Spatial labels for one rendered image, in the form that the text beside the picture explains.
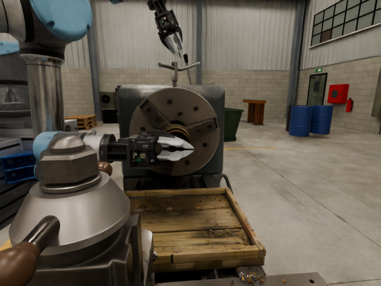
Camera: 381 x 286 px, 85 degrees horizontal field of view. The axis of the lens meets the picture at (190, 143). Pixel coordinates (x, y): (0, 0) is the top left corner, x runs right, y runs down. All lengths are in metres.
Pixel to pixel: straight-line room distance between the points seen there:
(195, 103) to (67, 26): 0.41
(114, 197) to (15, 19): 0.42
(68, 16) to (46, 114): 0.26
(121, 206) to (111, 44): 11.10
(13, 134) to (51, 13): 0.53
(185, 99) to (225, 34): 10.74
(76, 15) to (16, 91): 0.49
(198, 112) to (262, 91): 10.97
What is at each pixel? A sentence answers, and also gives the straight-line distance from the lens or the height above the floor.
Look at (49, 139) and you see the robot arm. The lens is 0.56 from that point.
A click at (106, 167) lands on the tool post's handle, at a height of 1.14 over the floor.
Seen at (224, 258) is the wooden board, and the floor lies 0.89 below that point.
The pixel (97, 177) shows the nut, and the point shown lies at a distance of 0.17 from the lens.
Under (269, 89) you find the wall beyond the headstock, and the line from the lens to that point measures 11.83.
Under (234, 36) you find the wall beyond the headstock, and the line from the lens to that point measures 11.51.
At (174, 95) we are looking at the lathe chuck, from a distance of 0.72.
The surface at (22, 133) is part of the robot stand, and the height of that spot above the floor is 1.09.
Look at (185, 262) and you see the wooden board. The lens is 0.49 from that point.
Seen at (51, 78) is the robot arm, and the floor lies 1.25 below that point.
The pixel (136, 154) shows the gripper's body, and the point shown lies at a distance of 0.49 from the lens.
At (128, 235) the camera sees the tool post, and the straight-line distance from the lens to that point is 0.19.
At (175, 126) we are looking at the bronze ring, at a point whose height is 1.12.
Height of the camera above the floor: 1.21
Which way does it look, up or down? 13 degrees down
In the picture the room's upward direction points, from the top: straight up
